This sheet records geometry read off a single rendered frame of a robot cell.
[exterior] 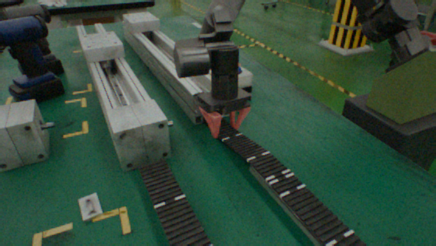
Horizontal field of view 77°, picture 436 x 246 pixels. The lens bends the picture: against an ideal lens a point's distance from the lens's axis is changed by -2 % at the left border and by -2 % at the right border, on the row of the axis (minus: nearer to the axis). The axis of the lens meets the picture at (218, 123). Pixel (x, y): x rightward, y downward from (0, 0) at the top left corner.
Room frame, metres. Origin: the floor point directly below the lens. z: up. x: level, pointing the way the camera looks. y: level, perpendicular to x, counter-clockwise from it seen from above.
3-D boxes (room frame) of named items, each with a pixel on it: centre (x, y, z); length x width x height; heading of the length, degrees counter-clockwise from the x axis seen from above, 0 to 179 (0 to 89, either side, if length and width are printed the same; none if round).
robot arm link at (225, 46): (0.54, -0.01, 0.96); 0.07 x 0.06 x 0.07; 110
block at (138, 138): (0.47, 0.15, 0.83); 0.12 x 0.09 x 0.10; 118
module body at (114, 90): (0.86, 0.37, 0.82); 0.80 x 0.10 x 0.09; 28
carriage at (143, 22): (1.17, 0.31, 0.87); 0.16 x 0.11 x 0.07; 28
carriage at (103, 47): (0.86, 0.37, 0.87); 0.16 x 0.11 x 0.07; 28
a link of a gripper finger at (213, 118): (0.53, 0.00, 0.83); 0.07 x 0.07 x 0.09; 31
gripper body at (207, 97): (0.54, -0.01, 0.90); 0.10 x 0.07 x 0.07; 121
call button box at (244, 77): (0.75, -0.04, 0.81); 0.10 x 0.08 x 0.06; 118
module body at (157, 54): (0.95, 0.20, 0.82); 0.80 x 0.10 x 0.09; 28
